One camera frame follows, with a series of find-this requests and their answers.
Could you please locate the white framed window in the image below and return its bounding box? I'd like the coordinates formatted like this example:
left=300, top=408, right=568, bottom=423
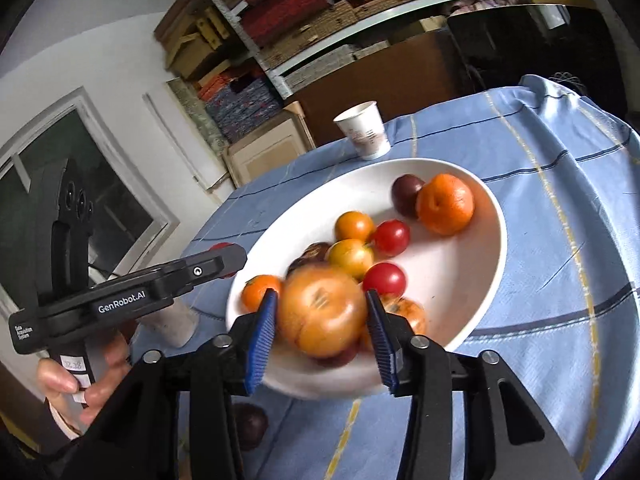
left=0, top=87, right=181, bottom=311

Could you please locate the large yellow-orange tomato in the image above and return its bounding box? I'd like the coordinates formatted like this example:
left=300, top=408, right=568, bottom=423
left=276, top=265, right=368, bottom=359

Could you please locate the grey marble slab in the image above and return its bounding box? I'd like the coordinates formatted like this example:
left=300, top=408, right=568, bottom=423
left=167, top=77, right=231, bottom=161

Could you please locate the large dark purple plum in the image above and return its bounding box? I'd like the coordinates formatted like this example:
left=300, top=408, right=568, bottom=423
left=232, top=402, right=269, bottom=452

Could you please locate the stack of wooden boxes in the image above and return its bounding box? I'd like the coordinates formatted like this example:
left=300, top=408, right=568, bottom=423
left=152, top=0, right=236, bottom=81

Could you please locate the small tangerine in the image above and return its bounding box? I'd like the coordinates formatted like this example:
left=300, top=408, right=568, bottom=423
left=241, top=274, right=283, bottom=312

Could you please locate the blue striped tablecloth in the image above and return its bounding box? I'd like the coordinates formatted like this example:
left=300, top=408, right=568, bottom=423
left=120, top=74, right=640, bottom=480

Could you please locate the small yellow-orange tomato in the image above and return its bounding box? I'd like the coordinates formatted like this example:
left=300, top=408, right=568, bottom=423
left=326, top=238, right=375, bottom=281

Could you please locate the person's left hand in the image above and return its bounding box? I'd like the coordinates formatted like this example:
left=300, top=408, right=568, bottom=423
left=36, top=332, right=132, bottom=428

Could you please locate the large orange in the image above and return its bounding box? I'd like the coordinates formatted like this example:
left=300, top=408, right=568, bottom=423
left=416, top=173, right=475, bottom=237

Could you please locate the black chair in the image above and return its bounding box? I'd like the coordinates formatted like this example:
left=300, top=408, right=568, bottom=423
left=447, top=2, right=601, bottom=96

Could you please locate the small dark purple plum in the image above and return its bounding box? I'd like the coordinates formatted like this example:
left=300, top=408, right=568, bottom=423
left=391, top=174, right=426, bottom=220

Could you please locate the small orange tomato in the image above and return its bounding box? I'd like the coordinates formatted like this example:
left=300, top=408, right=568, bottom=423
left=334, top=211, right=375, bottom=243

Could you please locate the white paper cup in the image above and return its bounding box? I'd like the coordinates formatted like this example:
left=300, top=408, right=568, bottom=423
left=333, top=101, right=392, bottom=162

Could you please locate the brown wooden cabinet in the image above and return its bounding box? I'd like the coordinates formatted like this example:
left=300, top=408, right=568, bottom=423
left=295, top=35, right=461, bottom=148

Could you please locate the white metal shelf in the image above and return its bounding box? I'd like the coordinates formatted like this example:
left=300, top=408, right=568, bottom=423
left=197, top=0, right=601, bottom=101

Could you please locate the flat orange persimmon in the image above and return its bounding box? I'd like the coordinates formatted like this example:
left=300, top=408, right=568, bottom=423
left=360, top=295, right=427, bottom=351

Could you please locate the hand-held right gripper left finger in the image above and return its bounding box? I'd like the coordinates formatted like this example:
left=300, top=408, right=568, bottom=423
left=65, top=287, right=279, bottom=480

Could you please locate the white rod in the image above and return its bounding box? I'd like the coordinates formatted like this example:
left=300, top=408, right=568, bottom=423
left=142, top=91, right=211, bottom=191

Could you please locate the white oval plate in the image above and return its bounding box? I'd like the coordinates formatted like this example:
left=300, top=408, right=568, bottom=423
left=226, top=158, right=508, bottom=401

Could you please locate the stack of patterned flat boxes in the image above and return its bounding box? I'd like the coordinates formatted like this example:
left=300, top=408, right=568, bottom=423
left=207, top=0, right=576, bottom=71

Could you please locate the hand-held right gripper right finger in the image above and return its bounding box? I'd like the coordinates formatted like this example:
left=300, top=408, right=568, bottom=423
left=364, top=288, right=583, bottom=480

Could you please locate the stack of blue patterned boxes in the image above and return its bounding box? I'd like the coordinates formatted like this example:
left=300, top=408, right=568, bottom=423
left=197, top=67, right=286, bottom=143

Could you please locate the white drink can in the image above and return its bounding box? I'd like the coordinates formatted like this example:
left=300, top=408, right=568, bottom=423
left=145, top=300, right=201, bottom=348

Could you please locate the red cherry tomato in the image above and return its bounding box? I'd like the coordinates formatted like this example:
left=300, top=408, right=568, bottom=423
left=362, top=262, right=407, bottom=297
left=371, top=219, right=411, bottom=257
left=209, top=241, right=240, bottom=281

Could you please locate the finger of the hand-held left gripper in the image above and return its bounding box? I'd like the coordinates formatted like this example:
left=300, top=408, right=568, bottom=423
left=162, top=244, right=248, bottom=296

